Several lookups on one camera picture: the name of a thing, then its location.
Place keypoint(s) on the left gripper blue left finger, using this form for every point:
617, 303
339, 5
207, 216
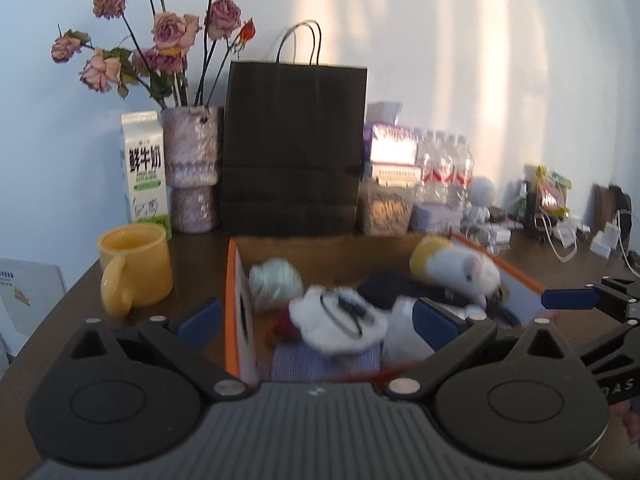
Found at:
180, 342

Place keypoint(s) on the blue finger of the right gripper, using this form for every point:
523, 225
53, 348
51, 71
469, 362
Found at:
585, 298

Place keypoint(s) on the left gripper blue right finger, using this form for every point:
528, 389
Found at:
419, 378

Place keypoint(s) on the white plastic packet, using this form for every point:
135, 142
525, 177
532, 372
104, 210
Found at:
414, 332

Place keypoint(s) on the white yellow plush toy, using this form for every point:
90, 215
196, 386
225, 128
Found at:
437, 261

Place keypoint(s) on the white tissue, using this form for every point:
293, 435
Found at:
273, 284

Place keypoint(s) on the white cloth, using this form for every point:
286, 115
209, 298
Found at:
337, 322

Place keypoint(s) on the yellow ceramic mug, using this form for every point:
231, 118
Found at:
136, 268

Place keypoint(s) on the white power adapter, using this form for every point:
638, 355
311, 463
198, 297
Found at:
498, 235

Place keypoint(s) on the green small bottle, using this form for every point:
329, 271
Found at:
521, 204

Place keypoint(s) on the colourful snack bag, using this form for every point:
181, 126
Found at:
551, 191

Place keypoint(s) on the floral tin box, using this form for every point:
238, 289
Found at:
434, 219

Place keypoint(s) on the clear jar with seeds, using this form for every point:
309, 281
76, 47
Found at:
384, 210

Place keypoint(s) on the left water bottle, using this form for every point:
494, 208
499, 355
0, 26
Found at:
428, 158

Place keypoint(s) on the water bottle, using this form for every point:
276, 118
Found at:
463, 172
428, 158
444, 171

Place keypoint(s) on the right water bottle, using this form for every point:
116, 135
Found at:
463, 172

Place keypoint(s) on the flat white box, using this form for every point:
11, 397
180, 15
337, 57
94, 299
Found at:
399, 176

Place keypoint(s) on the white green milk carton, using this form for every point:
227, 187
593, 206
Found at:
143, 167

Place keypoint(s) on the middle water bottle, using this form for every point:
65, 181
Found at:
444, 171

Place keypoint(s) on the pink speckled vase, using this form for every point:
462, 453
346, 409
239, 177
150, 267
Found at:
192, 144

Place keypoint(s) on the black paper bag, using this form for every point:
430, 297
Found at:
291, 158

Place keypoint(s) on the dried pink rose bouquet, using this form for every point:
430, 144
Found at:
166, 53

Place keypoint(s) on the white wall charger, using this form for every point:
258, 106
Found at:
605, 241

